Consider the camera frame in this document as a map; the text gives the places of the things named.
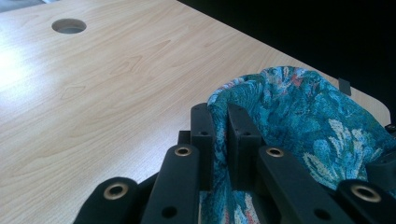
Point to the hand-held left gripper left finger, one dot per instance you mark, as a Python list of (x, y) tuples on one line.
[(205, 149)]

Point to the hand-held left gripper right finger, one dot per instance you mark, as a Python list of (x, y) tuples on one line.
[(246, 149)]

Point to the teal floral shirt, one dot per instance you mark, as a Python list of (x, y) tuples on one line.
[(295, 115)]

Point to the grey tape piece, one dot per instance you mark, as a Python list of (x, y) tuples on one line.
[(344, 87)]

